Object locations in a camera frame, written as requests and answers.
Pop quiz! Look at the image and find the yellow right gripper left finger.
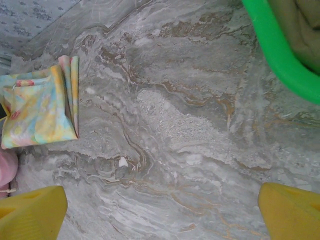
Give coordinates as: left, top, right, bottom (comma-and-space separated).
0, 184, 68, 240

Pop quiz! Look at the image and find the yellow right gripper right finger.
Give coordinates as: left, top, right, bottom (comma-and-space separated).
258, 182, 320, 240

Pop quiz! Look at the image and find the pastel floral skirt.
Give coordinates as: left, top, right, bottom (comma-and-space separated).
0, 55, 81, 150

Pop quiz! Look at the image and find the olive brown skirt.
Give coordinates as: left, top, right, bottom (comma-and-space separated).
281, 0, 320, 73

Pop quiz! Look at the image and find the white plush bunny pink hoodie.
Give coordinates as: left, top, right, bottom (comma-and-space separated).
0, 149, 19, 195

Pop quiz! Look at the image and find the green plastic basket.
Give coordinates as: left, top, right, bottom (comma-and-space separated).
241, 0, 320, 106

